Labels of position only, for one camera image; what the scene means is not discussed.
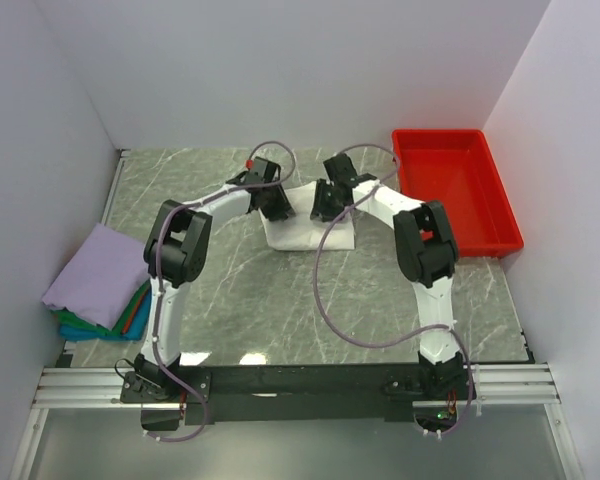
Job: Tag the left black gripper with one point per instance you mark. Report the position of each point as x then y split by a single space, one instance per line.
283 209

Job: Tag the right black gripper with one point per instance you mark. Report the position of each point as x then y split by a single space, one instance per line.
319 208

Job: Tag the white t-shirt red print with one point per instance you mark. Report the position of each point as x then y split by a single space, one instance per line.
300 233

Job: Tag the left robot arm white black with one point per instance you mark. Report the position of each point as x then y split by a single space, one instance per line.
176 251

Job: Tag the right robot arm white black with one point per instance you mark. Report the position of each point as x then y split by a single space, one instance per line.
425 245

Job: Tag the red plastic bin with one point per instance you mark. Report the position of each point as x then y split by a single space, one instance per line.
456 167

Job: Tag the folded lavender t-shirt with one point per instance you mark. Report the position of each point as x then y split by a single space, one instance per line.
100 279

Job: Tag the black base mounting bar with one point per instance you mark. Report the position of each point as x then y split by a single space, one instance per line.
213 394

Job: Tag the folded green t-shirt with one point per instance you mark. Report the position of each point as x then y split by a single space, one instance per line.
125 310

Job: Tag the aluminium rail frame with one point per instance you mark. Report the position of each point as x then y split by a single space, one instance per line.
510 384

